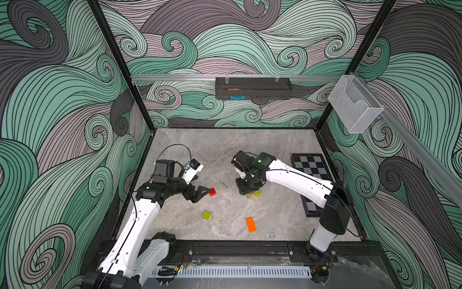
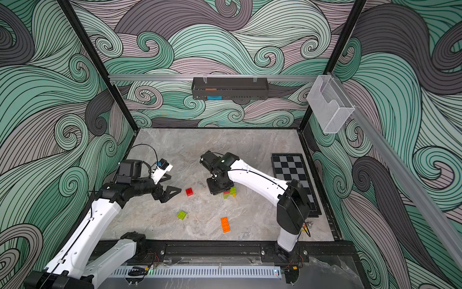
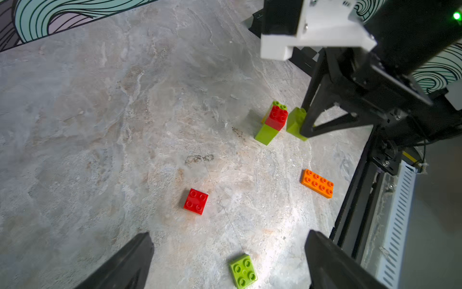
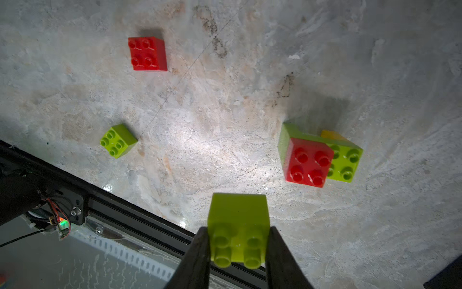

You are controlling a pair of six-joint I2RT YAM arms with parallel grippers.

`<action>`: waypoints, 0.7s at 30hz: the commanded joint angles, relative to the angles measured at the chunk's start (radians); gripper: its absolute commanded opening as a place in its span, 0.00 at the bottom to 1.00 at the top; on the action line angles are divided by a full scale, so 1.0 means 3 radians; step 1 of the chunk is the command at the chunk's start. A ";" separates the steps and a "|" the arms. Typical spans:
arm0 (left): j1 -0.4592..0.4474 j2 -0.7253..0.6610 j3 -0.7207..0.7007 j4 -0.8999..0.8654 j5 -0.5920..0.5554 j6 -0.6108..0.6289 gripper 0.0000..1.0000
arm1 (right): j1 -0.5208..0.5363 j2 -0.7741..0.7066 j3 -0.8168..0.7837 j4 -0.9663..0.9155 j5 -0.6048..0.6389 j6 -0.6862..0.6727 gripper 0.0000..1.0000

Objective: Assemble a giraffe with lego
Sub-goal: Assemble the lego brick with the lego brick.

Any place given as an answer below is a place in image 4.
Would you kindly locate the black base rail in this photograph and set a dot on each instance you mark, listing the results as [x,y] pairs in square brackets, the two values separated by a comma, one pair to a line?
[41,205]

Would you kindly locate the red lego brick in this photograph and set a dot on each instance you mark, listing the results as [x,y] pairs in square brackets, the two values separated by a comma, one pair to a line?
[148,54]
[307,162]

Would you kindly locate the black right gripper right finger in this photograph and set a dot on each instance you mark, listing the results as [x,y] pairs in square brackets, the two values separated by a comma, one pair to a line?
[282,269]

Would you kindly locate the long green lego brick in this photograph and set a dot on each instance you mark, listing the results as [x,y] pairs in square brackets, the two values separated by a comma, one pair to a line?
[346,157]

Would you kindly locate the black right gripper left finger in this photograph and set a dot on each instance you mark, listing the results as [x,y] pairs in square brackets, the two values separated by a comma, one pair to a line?
[194,269]

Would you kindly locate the white slotted cable duct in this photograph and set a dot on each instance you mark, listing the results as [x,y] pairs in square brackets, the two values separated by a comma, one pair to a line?
[127,255]

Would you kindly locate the small green lego brick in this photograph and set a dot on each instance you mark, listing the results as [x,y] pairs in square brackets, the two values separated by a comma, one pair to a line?
[238,228]
[118,141]

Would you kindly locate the yellow lego brick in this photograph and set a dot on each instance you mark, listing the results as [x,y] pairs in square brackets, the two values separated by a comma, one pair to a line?
[333,135]

